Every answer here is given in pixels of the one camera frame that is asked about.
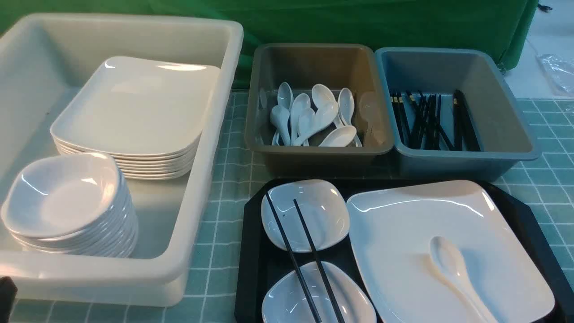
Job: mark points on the white small bowl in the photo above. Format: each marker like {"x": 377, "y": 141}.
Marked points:
{"x": 286, "y": 302}
{"x": 323, "y": 208}

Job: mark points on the large white square plate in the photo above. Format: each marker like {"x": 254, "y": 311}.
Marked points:
{"x": 390, "y": 232}

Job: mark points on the black chopstick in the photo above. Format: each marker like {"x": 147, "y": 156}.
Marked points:
{"x": 299, "y": 273}
{"x": 320, "y": 266}

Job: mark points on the white ceramic soup spoon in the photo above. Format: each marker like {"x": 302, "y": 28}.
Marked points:
{"x": 450, "y": 263}

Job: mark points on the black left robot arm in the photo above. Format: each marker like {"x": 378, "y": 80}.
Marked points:
{"x": 8, "y": 292}

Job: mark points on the pile of white spoons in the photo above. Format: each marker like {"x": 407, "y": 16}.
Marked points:
{"x": 299, "y": 118}

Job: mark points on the brown plastic spoon bin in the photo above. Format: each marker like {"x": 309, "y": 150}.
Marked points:
{"x": 335, "y": 66}

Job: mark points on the black serving tray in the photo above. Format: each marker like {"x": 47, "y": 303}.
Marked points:
{"x": 262, "y": 265}

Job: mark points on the pile of black chopsticks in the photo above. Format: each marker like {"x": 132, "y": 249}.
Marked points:
{"x": 431, "y": 122}

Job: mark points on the stack of white square plates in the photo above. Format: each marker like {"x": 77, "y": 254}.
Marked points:
{"x": 148, "y": 115}

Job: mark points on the blue plastic chopstick bin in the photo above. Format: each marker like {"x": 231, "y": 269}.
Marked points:
{"x": 503, "y": 132}

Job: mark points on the stack of white small bowls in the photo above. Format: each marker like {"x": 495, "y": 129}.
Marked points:
{"x": 72, "y": 205}

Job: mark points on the green backdrop cloth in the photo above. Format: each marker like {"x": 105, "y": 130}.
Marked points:
{"x": 495, "y": 27}

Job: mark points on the large white plastic bin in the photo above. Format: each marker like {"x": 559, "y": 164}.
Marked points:
{"x": 45, "y": 59}

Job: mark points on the checkered teal tablecloth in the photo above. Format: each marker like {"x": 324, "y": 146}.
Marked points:
{"x": 545, "y": 185}

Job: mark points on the clear plastic bag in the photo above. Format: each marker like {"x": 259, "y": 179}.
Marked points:
{"x": 559, "y": 72}

